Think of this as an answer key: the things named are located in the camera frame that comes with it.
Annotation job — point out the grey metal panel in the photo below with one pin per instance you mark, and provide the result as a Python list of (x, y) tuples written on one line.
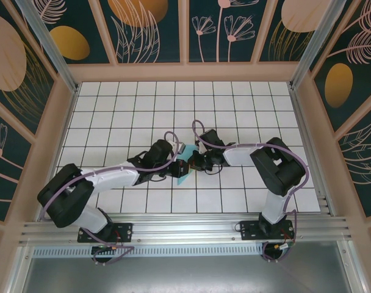
[(188, 274)]

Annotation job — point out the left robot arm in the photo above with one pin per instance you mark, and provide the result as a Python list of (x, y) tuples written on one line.
[(69, 195)]

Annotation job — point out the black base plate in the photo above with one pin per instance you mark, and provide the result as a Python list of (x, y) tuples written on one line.
[(124, 232), (249, 232)]

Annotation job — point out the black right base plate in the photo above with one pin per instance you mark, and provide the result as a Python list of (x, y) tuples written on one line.
[(249, 232)]

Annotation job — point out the light blue paper sheet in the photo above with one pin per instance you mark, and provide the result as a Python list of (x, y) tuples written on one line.
[(181, 181)]

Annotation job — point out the aluminium mounting rail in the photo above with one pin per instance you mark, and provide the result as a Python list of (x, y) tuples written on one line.
[(188, 227)]

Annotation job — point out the black controller board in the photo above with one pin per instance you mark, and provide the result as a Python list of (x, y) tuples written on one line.
[(103, 248)]

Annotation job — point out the aluminium side rail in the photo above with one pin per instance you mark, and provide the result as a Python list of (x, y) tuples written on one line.
[(302, 122)]

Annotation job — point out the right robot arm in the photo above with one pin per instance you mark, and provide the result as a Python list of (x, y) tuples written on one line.
[(280, 171)]

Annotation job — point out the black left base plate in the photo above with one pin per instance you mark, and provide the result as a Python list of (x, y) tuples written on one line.
[(124, 232)]

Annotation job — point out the aluminium frame post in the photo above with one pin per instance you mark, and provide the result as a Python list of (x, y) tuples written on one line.
[(316, 42), (48, 45)]

